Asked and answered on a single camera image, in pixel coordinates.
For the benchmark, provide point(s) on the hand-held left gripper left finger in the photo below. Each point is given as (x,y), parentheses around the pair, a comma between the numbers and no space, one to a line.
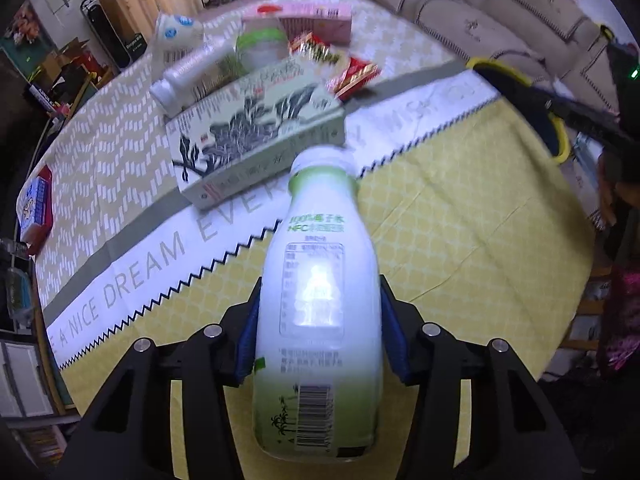
(247,350)

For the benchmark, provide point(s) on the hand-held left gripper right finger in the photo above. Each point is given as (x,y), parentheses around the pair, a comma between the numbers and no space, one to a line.
(393,332)

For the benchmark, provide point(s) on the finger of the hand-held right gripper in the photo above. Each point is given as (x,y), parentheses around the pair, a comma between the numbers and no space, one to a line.
(585,117)

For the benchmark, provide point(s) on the yellow-rimmed black bin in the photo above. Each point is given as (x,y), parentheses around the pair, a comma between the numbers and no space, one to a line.
(561,135)

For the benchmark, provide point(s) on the green and white plastic bottle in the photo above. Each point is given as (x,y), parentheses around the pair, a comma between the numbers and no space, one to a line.
(315,260)

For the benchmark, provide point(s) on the pale green tree-print carton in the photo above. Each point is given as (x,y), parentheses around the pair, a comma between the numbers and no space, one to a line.
(250,125)

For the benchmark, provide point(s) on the red snack wrapper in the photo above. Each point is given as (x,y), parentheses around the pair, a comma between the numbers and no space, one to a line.
(355,76)

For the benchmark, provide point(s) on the pink cardboard box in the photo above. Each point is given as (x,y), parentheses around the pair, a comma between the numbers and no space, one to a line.
(325,20)

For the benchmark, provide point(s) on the shiny colourful snack wrapper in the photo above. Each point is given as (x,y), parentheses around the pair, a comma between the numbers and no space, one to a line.
(315,50)

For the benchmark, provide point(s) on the small white plastic bottle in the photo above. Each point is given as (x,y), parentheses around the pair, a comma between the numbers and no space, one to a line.
(190,72)

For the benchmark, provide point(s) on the white plastic pouch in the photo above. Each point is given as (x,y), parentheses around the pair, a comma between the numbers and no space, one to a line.
(175,35)

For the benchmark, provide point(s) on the person's right hand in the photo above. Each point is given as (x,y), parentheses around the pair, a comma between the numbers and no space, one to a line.
(607,200)

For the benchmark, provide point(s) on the beige sofa with covers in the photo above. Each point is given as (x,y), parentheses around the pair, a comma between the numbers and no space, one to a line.
(500,5)

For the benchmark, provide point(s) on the person's floral clothing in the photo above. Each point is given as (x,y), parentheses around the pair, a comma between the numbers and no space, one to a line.
(625,315)

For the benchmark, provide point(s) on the bookshelf with books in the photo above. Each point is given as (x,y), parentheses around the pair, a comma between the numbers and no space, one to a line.
(42,442)

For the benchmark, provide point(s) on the white plastic drawer unit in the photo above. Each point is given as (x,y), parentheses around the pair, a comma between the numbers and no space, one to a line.
(20,375)

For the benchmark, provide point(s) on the flat red box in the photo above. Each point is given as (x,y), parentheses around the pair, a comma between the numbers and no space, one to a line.
(42,237)

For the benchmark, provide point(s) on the blue star-print card box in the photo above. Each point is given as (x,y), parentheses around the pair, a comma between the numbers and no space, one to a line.
(34,202)

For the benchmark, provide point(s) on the small dark green box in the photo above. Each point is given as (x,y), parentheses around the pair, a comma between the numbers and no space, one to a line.
(137,45)

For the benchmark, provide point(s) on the open cardboard box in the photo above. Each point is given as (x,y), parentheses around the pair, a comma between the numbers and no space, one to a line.
(70,57)

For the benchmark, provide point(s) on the black tower fan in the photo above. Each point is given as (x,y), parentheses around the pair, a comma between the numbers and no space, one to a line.
(102,30)

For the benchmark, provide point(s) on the artificial flower decoration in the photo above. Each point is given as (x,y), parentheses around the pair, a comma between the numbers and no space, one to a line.
(25,22)

